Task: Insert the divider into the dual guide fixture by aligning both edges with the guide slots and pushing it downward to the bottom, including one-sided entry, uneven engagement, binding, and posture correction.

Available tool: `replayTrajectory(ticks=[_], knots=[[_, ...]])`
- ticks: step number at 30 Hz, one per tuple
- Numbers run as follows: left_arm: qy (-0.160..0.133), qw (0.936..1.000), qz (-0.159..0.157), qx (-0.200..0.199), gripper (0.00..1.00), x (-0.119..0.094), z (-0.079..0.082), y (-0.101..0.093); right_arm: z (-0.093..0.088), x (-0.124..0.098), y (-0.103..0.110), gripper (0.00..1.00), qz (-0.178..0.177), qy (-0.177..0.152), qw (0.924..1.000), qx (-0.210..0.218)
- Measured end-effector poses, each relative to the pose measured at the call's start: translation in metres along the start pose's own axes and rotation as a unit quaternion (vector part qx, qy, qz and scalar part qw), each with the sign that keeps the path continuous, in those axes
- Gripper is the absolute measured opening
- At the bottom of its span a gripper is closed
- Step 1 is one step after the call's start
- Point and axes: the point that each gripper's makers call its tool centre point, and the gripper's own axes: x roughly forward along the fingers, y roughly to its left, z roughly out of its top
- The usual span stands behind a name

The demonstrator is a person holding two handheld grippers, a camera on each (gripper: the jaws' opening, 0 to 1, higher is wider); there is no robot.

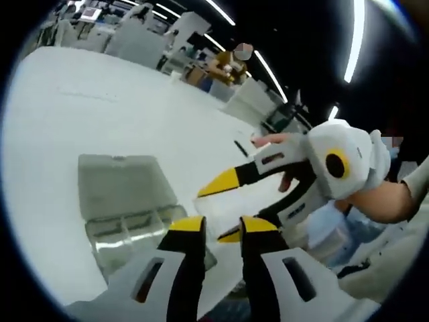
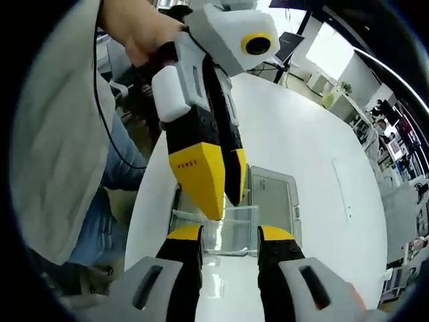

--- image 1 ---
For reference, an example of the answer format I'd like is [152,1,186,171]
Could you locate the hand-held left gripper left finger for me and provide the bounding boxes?
[107,216,208,322]

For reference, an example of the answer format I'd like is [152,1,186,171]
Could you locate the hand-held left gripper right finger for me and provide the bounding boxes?
[239,216,346,322]

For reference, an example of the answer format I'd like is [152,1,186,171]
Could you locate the clear plastic divider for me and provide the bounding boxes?
[192,186,286,244]

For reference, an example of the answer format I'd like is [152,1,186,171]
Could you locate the grey transparent guide fixture box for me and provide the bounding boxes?
[77,153,218,280]

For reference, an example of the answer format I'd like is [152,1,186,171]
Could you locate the person's right hand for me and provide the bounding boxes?
[250,132,302,194]

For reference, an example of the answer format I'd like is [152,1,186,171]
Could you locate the black pen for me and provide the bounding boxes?
[233,140,249,158]

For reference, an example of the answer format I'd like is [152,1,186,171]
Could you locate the black monitor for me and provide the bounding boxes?
[263,103,296,132]

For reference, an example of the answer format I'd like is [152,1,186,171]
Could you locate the white partition panel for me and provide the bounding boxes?
[222,79,286,119]

